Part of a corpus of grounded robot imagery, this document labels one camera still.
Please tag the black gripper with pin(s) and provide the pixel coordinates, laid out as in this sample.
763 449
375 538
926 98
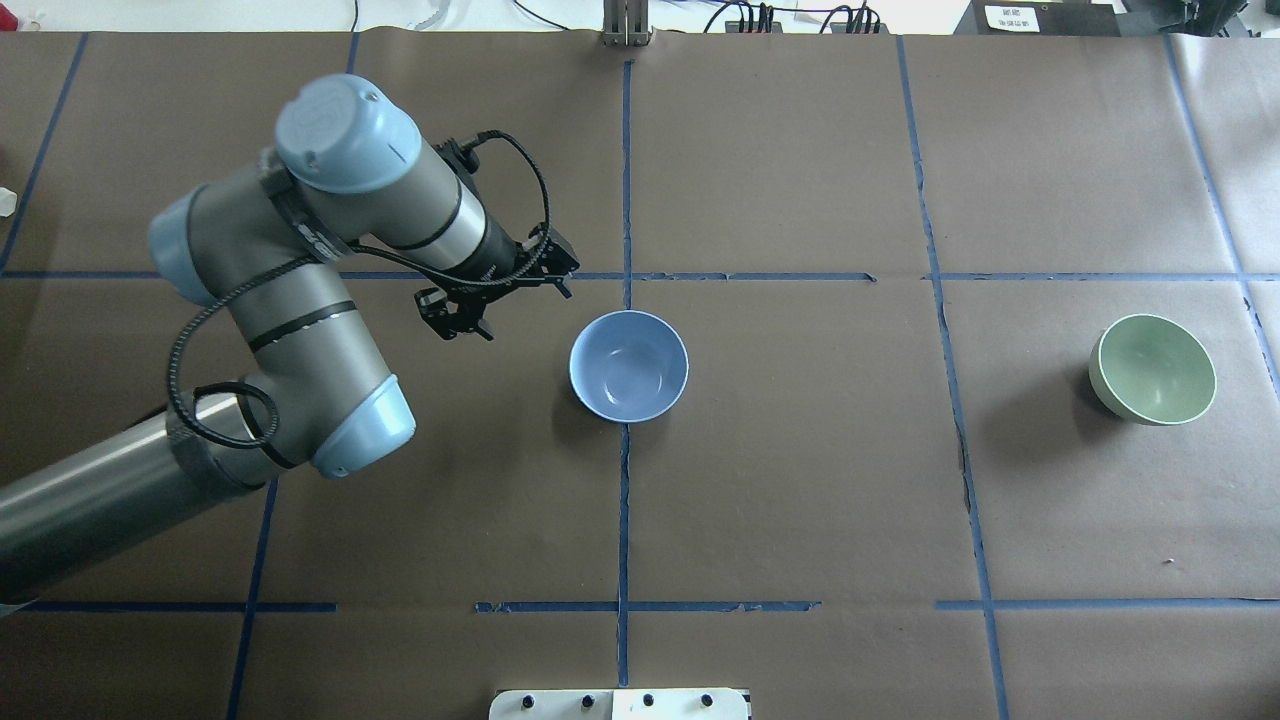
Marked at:
497 259

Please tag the blue bowl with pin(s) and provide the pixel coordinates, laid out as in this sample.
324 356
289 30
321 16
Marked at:
629 366

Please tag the green bowl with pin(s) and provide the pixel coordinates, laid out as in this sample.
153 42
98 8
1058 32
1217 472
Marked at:
1149 370

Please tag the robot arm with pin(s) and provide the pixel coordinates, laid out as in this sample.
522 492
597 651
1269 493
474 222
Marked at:
278 369

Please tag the black box with label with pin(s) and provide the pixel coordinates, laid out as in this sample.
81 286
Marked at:
1041 18

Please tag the aluminium frame post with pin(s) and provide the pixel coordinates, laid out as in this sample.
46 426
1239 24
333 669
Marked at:
626 23

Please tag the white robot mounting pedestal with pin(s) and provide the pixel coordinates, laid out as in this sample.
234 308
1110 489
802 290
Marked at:
623 703

